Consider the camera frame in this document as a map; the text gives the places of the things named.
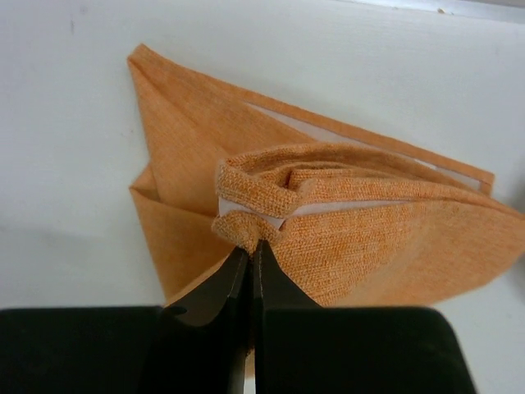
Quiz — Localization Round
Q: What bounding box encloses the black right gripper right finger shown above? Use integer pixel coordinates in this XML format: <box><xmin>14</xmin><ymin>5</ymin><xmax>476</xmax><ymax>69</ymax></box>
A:
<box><xmin>253</xmin><ymin>241</ymin><xmax>477</xmax><ymax>393</ymax></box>

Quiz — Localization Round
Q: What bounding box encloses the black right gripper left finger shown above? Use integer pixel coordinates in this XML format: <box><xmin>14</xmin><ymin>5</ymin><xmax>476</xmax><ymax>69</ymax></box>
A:
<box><xmin>1</xmin><ymin>249</ymin><xmax>249</xmax><ymax>393</ymax></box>

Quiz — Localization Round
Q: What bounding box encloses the orange cloth placemat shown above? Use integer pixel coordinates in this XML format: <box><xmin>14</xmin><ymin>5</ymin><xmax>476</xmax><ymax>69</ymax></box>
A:
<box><xmin>127</xmin><ymin>45</ymin><xmax>524</xmax><ymax>306</ymax></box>

